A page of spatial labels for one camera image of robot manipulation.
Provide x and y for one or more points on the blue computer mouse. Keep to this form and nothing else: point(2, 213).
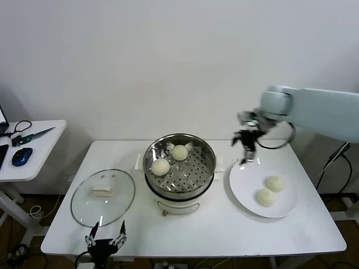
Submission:
point(22, 156)

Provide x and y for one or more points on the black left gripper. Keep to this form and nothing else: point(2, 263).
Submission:
point(101, 248)

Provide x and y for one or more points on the white desk with black label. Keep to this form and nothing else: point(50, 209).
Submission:
point(350, 208)

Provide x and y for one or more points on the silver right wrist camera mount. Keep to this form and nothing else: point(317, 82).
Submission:
point(248, 117)

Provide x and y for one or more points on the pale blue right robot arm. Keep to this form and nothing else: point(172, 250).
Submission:
point(317, 112)

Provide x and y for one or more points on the white steamed baozi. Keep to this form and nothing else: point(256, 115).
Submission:
point(179, 152)
point(160, 167)
point(275, 184)
point(266, 197)

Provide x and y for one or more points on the black keyboard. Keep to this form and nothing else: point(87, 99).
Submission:
point(2, 157)

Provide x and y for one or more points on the green black pointed tool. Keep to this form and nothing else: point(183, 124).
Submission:
point(28, 138)

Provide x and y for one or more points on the steel perforated steamer basket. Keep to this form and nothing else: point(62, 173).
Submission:
point(196, 179)

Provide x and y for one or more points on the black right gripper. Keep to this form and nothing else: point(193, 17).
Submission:
point(248, 137)

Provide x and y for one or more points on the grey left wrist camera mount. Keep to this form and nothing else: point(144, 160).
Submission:
point(84, 265)

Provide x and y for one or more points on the black laptop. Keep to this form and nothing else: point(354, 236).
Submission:
point(2, 115)

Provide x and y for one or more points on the white side desk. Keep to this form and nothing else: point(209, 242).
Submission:
point(47, 151)

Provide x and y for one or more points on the white electric cooker base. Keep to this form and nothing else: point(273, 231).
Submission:
point(176, 207)

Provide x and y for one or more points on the white round plate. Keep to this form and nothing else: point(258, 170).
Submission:
point(244, 190)

